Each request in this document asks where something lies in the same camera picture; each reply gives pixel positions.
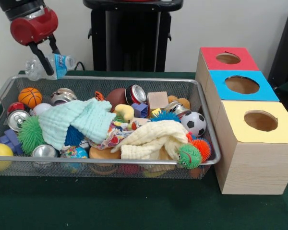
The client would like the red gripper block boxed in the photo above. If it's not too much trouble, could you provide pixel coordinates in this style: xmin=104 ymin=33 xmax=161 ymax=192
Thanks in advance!
xmin=10 ymin=7 xmax=62 ymax=76

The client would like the clear blue plastic packet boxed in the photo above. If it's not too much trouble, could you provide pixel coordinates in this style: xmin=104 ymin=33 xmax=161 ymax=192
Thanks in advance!
xmin=24 ymin=53 xmax=77 ymax=81

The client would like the mint green waffle cloth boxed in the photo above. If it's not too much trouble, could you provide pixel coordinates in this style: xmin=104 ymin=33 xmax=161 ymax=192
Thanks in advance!
xmin=39 ymin=98 xmax=117 ymax=150

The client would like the colourful polka dot cloth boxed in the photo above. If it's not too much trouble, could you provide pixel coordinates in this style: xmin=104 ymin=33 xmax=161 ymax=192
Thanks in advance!
xmin=87 ymin=119 xmax=144 ymax=150

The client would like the cream waffle cloth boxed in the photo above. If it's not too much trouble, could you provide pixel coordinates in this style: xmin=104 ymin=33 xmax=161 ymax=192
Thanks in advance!
xmin=110 ymin=119 xmax=190 ymax=161

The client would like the shallow clear mesh bin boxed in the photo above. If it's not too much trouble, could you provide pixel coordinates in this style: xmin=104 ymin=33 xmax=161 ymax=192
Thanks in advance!
xmin=0 ymin=74 xmax=222 ymax=180

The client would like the blue globe ball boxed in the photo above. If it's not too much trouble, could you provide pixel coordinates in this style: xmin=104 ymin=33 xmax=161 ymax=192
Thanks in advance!
xmin=60 ymin=146 xmax=89 ymax=159

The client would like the yellow smiley ball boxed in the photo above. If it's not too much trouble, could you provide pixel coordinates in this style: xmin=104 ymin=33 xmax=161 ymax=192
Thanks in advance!
xmin=0 ymin=143 xmax=14 ymax=172

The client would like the plain wooden cube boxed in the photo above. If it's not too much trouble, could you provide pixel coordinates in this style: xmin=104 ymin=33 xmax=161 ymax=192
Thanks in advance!
xmin=130 ymin=116 xmax=151 ymax=126

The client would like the large blue spiky ball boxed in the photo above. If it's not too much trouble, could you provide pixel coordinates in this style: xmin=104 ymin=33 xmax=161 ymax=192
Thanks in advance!
xmin=148 ymin=110 xmax=182 ymax=123

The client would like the small soccer ball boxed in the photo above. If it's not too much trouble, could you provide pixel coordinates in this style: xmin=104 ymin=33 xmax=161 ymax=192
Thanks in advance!
xmin=181 ymin=111 xmax=207 ymax=138

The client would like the black chair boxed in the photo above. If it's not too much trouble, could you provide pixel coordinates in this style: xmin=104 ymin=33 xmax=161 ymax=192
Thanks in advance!
xmin=267 ymin=3 xmax=288 ymax=91

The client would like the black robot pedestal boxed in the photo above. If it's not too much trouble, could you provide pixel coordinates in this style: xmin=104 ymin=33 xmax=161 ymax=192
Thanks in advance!
xmin=83 ymin=0 xmax=184 ymax=72

